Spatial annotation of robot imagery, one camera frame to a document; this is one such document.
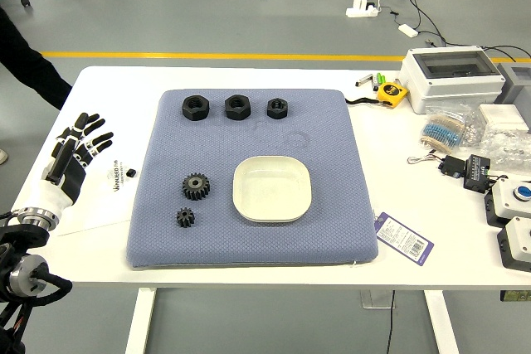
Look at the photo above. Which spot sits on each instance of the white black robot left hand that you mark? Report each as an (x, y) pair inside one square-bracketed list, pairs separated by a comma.
[(62, 188)]

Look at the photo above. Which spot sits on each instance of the small black gear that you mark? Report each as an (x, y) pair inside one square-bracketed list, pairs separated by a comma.
[(185, 220)]

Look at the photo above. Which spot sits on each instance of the big black gear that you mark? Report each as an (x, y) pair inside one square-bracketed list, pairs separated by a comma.
[(202, 192)]

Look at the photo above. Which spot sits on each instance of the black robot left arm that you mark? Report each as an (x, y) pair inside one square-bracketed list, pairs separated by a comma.
[(16, 242)]

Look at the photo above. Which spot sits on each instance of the large black hex nut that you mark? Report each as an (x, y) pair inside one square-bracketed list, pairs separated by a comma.
[(187, 112), (230, 111)]

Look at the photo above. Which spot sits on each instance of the small black hex nut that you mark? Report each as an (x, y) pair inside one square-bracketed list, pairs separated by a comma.
[(272, 112)]

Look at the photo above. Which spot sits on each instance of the push button box blue button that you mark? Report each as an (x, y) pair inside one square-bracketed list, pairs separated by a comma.
[(506, 200)]

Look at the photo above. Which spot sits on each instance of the white black push button box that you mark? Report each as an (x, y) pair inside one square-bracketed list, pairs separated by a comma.
[(518, 242)]

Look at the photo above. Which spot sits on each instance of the grey plastic box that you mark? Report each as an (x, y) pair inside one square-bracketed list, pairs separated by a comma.
[(518, 88)]

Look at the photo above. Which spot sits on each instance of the tiny black cube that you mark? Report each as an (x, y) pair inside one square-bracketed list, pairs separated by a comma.
[(132, 172)]

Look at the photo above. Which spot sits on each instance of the person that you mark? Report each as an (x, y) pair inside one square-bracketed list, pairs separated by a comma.
[(25, 64)]

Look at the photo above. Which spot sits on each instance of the white table leg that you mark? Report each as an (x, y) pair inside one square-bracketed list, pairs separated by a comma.
[(441, 321), (141, 321)]

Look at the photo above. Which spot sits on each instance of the white square dish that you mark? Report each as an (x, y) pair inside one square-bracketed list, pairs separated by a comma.
[(269, 192)]

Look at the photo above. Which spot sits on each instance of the blue-grey quilted cushion mat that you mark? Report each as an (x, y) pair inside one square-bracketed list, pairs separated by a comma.
[(265, 138)]

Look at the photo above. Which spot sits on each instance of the purple barcode tag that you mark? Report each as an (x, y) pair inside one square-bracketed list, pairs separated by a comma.
[(402, 238)]

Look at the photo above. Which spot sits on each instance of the white power strip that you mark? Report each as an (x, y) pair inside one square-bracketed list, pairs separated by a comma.
[(361, 11)]

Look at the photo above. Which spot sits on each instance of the white power adapter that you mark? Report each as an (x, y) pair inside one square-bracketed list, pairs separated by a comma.
[(408, 30)]

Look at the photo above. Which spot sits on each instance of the bag of blue resistors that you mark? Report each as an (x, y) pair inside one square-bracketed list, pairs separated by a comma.
[(444, 130)]

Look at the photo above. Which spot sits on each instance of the black terminal module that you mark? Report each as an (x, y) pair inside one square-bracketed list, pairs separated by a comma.
[(476, 176)]

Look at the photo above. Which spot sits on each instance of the small white carton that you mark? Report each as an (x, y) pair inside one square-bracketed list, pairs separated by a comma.
[(502, 115)]

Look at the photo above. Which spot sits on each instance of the clear bag of small parts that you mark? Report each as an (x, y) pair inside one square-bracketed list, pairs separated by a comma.
[(506, 142)]

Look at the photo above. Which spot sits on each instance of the metal bracket under table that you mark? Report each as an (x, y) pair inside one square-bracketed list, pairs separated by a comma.
[(371, 300)]

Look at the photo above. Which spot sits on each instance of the white electrical enclosure box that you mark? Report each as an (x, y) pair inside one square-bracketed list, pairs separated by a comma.
[(448, 88)]

